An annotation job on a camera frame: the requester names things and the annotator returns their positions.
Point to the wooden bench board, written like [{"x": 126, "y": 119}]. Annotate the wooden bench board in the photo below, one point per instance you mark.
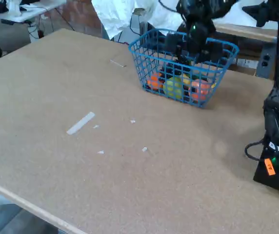
[{"x": 246, "y": 31}]

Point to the yellow toy banana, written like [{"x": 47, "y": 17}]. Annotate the yellow toy banana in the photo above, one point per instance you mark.
[{"x": 186, "y": 78}]

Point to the red toy pomegranate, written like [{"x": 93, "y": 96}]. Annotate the red toy pomegranate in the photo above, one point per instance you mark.
[{"x": 200, "y": 91}]

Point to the round green toy fruit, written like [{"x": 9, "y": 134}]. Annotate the round green toy fruit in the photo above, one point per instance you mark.
[{"x": 172, "y": 89}]

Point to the orange toy fruit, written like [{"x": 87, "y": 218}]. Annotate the orange toy fruit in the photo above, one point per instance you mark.
[{"x": 154, "y": 84}]

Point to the thin white tape strip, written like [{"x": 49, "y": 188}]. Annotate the thin white tape strip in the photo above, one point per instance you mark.
[{"x": 117, "y": 63}]

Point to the small white tape piece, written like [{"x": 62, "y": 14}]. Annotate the small white tape piece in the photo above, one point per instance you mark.
[
  {"x": 95, "y": 126},
  {"x": 101, "y": 152},
  {"x": 144, "y": 149}
]

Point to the long white tape strip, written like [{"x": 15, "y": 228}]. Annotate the long white tape strip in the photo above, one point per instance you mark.
[{"x": 81, "y": 123}]

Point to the white table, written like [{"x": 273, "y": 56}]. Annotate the white table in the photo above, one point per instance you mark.
[{"x": 32, "y": 7}]

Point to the grey metal post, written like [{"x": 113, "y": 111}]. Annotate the grey metal post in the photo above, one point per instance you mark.
[{"x": 267, "y": 48}]

